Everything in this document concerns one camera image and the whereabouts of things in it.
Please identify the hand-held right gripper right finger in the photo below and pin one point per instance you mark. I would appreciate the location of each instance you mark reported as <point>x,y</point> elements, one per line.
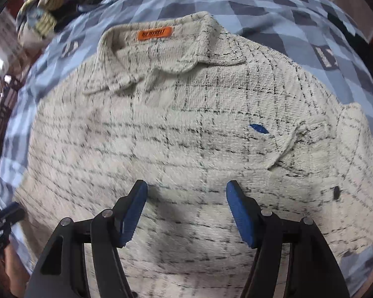
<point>241,214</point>

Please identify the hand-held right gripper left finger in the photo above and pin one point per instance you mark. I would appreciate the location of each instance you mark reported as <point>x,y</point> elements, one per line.
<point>133,211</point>

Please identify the cream plaid shirt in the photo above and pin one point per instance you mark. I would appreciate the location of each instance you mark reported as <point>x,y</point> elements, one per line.
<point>180,124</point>

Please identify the person's left forearm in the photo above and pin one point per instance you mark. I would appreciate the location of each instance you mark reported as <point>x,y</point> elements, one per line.
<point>17,267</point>

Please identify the pile of patterned clothes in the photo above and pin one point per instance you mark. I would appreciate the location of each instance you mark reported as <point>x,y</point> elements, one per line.
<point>46,9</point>

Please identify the blue checkered bed sheet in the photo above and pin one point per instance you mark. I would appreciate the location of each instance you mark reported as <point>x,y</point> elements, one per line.
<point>267,3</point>

